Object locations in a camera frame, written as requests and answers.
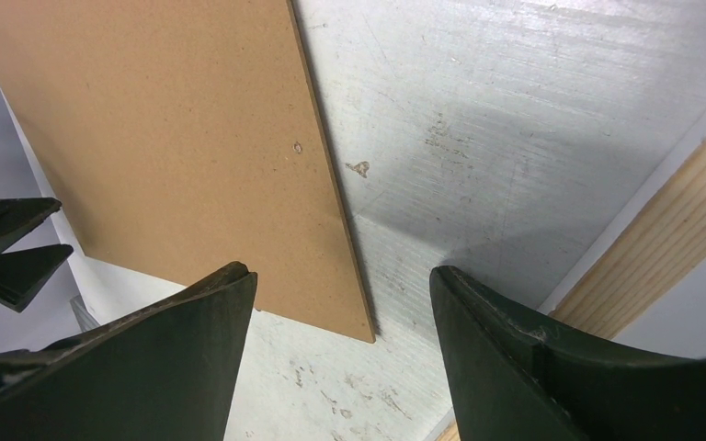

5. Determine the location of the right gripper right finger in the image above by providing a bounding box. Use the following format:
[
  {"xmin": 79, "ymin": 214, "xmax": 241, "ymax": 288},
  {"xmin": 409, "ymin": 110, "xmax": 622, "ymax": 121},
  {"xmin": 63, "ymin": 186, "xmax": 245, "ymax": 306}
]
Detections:
[{"xmin": 429, "ymin": 266, "xmax": 706, "ymax": 440}]

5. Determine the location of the white wooden picture frame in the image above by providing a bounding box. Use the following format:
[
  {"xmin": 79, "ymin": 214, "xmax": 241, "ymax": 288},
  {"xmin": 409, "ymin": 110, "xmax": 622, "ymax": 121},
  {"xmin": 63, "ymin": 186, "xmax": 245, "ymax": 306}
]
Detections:
[{"xmin": 441, "ymin": 139, "xmax": 706, "ymax": 440}]

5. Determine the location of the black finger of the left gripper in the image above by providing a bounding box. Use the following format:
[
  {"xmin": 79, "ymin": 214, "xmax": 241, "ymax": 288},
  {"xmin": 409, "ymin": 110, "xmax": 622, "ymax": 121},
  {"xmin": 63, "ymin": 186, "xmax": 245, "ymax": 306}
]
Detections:
[
  {"xmin": 0, "ymin": 243, "xmax": 74, "ymax": 312},
  {"xmin": 0, "ymin": 196, "xmax": 63, "ymax": 257}
]

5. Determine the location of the printed colour photo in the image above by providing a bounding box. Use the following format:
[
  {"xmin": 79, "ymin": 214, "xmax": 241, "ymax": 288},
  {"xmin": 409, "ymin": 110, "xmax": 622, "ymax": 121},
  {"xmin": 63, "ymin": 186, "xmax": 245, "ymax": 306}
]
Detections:
[{"xmin": 614, "ymin": 258, "xmax": 706, "ymax": 358}]

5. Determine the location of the brown cardboard backing board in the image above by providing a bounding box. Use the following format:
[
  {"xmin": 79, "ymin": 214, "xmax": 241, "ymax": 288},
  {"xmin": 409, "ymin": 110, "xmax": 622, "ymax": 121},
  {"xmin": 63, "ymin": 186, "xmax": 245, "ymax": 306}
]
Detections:
[{"xmin": 0, "ymin": 1, "xmax": 375, "ymax": 343}]

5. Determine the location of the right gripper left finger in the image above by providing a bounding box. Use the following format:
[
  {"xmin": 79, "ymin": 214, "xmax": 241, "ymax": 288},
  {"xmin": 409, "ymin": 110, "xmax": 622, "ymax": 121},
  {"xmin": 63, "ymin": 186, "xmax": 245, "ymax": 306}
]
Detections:
[{"xmin": 0, "ymin": 262, "xmax": 257, "ymax": 440}]

